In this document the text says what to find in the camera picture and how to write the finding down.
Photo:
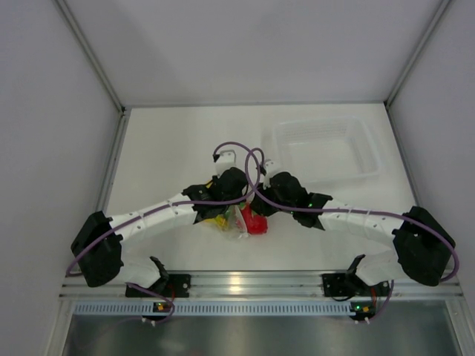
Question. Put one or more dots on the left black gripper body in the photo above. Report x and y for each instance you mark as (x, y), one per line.
(226, 205)

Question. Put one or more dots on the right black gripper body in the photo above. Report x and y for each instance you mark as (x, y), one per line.
(269, 208)

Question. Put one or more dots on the clear zip top bag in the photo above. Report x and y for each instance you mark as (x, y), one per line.
(237, 228)

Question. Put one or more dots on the red fake dragon fruit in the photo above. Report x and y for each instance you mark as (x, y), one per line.
(255, 223)

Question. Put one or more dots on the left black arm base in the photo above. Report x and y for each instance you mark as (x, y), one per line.
(174, 285)

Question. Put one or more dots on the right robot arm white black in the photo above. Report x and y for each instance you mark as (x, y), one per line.
(417, 246)

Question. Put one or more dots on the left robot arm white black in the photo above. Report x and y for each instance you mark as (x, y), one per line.
(103, 248)

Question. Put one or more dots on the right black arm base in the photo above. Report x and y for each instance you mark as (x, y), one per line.
(342, 286)

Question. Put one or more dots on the yellow fake banana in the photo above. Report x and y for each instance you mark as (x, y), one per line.
(220, 223)

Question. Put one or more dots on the clear plastic basket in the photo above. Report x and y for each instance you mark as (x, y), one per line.
(323, 150)

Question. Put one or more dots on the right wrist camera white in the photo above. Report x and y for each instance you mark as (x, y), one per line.
(271, 168)

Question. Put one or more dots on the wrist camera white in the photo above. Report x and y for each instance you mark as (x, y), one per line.
(223, 161)
(271, 168)

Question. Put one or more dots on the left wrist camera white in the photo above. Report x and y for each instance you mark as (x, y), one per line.
(223, 161)

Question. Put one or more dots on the aluminium mounting rail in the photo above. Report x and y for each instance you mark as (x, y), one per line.
(243, 285)

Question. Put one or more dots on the white slotted cable duct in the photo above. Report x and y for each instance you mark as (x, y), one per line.
(214, 308)

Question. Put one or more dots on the right aluminium frame post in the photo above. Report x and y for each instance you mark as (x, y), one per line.
(428, 31)

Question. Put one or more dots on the aluminium frame post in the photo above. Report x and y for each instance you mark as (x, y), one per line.
(85, 46)
(428, 31)

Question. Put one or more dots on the left aluminium frame post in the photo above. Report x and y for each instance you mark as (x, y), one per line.
(85, 46)

